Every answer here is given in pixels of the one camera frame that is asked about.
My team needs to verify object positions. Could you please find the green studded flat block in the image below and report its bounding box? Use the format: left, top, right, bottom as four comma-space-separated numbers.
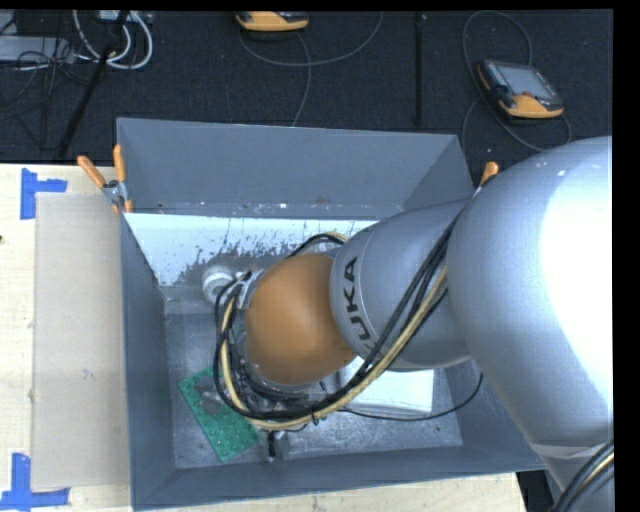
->
176, 366, 262, 464

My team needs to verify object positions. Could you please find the white round object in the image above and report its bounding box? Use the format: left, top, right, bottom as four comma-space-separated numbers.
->
201, 264, 240, 306

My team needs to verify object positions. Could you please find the pale cardboard board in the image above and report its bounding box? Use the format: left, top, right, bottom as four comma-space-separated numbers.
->
29, 192, 132, 492

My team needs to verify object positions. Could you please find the white flat box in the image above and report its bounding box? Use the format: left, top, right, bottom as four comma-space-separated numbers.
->
341, 355, 436, 417

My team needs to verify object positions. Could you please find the black cylinder on white bracket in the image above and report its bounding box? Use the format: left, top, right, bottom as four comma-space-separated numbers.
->
264, 428, 292, 464

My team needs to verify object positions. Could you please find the grey metal bin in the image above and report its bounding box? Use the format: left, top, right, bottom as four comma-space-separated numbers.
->
115, 117, 547, 512

